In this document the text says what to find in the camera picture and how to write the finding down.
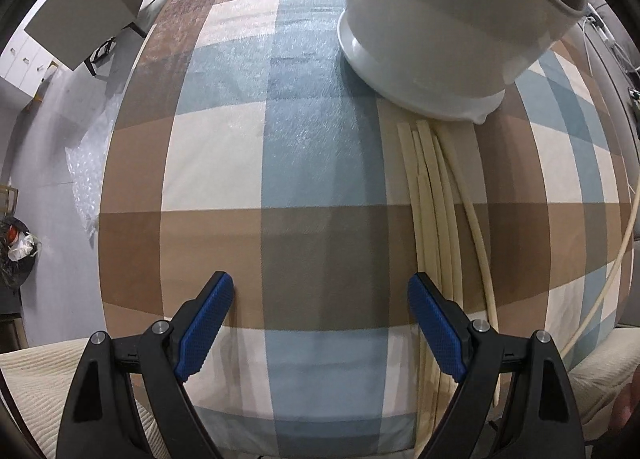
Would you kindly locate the pale chopstick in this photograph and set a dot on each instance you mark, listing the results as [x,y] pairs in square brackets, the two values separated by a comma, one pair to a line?
[454,270]
[426,137]
[431,257]
[456,177]
[412,219]

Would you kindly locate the checkered tablecloth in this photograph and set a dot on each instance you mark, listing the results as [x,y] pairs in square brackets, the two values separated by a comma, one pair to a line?
[245,143]

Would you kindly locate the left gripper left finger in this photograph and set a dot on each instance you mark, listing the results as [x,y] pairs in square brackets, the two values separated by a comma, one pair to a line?
[172,351]

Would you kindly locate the white utensil holder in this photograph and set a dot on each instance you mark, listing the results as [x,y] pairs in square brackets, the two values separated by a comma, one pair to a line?
[450,60]

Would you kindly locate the cream knitted cushion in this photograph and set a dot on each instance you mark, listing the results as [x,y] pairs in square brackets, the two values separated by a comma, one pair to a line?
[35,388]

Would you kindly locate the black trash bin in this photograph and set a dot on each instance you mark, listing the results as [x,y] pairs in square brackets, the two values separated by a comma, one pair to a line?
[19,252]

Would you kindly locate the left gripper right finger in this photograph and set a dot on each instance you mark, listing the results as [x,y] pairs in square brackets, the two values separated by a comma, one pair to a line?
[540,419]

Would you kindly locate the grey armchair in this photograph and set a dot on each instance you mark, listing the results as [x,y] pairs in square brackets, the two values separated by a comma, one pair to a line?
[74,31]

